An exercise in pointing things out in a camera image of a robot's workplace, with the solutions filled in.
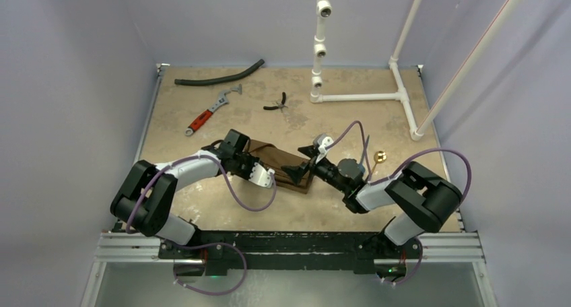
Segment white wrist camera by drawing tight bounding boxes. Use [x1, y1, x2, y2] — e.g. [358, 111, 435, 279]
[248, 162, 275, 189]
[313, 133, 335, 163]

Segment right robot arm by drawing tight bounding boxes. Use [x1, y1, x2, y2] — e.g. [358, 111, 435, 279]
[281, 145, 467, 258]

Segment brown cloth napkin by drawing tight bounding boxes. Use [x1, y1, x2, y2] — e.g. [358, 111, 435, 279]
[244, 139, 313, 194]

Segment black rubber hose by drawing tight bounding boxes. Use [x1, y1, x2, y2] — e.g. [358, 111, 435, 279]
[174, 59, 266, 88]

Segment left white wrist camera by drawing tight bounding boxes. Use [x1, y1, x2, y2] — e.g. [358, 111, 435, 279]
[248, 162, 275, 189]

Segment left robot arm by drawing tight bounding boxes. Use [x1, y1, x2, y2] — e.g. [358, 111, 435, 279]
[110, 129, 277, 259]

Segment black pliers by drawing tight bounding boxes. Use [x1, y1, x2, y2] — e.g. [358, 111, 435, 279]
[263, 92, 288, 112]

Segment blue spoon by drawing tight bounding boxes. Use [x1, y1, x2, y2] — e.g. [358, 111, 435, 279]
[360, 135, 370, 167]

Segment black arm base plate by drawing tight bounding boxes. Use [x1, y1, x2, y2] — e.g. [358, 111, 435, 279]
[158, 230, 422, 275]

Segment white PVC pipe frame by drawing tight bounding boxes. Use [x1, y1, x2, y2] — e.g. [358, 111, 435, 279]
[309, 0, 534, 141]

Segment aluminium frame rail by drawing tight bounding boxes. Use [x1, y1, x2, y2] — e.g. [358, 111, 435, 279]
[94, 64, 498, 307]

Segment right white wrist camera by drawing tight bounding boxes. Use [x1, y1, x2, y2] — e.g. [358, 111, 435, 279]
[313, 133, 335, 163]

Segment red handled adjustable wrench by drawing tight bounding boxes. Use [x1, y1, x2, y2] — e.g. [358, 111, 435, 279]
[184, 83, 242, 137]

